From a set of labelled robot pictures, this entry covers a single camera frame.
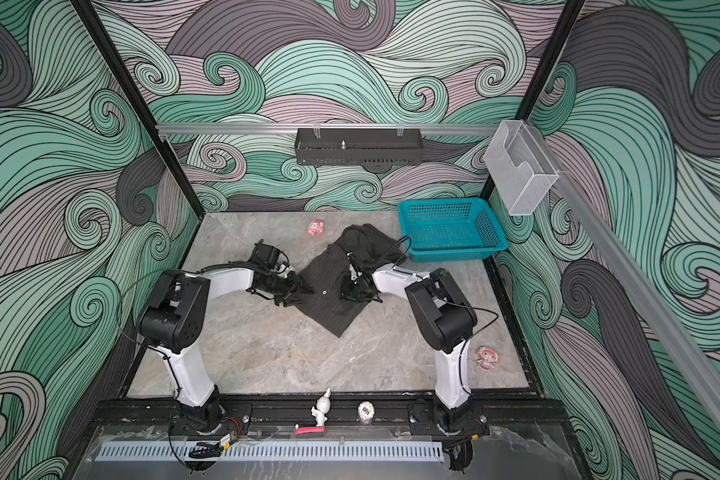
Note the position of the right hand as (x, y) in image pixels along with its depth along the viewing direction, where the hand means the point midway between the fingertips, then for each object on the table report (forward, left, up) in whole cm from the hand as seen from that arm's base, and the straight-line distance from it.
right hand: (342, 297), depth 96 cm
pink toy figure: (+29, +12, +2) cm, 31 cm away
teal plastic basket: (+23, -38, +8) cm, 45 cm away
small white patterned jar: (-34, -7, +6) cm, 35 cm away
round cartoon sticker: (-20, -41, +3) cm, 45 cm away
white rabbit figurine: (-33, +4, +3) cm, 34 cm away
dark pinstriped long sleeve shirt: (+7, +7, +3) cm, 10 cm away
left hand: (0, +10, +3) cm, 10 cm away
